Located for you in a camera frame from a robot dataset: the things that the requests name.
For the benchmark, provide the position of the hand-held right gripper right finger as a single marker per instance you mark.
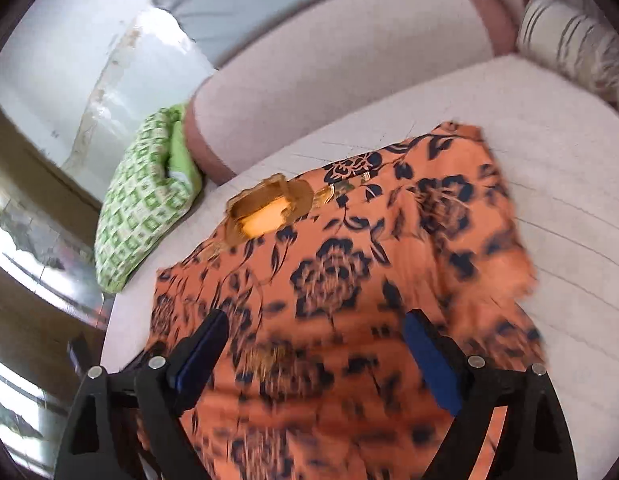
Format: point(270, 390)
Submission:
point(432, 360)

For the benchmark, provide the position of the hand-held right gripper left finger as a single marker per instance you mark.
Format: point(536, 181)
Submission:
point(203, 355)

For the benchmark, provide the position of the orange floral garment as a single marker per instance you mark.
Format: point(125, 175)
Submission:
point(339, 270)

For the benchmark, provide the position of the green patterned pillow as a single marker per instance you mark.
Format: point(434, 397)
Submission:
point(139, 200)

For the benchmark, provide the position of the pink sofa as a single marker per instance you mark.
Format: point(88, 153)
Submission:
point(339, 60)

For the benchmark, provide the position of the beige striped pillow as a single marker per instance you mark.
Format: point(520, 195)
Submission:
point(564, 35)

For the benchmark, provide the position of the light blue cloth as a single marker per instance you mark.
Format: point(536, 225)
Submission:
point(264, 5)

